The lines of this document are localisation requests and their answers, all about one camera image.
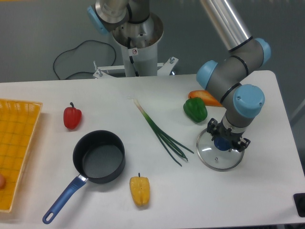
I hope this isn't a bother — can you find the orange baguette bread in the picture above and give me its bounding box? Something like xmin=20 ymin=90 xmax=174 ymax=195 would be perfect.
xmin=188 ymin=90 xmax=222 ymax=107

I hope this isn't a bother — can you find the glass lid blue knob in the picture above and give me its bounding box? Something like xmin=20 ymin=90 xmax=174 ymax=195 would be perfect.
xmin=196 ymin=129 xmax=244 ymax=172

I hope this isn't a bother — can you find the black cable on floor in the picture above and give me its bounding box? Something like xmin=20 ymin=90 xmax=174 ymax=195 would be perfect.
xmin=52 ymin=40 xmax=117 ymax=80

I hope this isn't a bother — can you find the black object table corner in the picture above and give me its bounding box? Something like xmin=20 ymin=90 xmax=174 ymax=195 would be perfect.
xmin=293 ymin=193 xmax=305 ymax=218

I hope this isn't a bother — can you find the yellow woven basket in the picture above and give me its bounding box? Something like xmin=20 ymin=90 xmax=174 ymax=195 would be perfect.
xmin=0 ymin=99 xmax=43 ymax=213

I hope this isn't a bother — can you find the brown egg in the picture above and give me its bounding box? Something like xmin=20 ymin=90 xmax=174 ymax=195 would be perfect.
xmin=0 ymin=174 xmax=6 ymax=189

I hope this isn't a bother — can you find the green spring onion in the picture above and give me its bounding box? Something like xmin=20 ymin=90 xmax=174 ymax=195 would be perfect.
xmin=133 ymin=98 xmax=194 ymax=167

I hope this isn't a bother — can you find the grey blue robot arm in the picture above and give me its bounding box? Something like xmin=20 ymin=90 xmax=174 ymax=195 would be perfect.
xmin=87 ymin=0 xmax=271 ymax=151

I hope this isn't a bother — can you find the yellow bell pepper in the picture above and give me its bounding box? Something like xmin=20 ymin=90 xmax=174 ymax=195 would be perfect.
xmin=129 ymin=173 xmax=150 ymax=207

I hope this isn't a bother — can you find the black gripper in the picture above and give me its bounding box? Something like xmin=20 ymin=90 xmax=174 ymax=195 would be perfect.
xmin=206 ymin=118 xmax=251 ymax=152

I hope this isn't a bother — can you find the red bell pepper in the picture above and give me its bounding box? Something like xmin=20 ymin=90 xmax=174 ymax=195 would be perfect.
xmin=63 ymin=102 xmax=82 ymax=130

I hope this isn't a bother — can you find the black saucepan blue handle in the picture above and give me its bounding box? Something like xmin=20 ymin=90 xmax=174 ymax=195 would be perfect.
xmin=42 ymin=130 xmax=126 ymax=224

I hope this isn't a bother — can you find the green bell pepper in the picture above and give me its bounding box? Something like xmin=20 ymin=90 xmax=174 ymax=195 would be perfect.
xmin=183 ymin=97 xmax=208 ymax=123

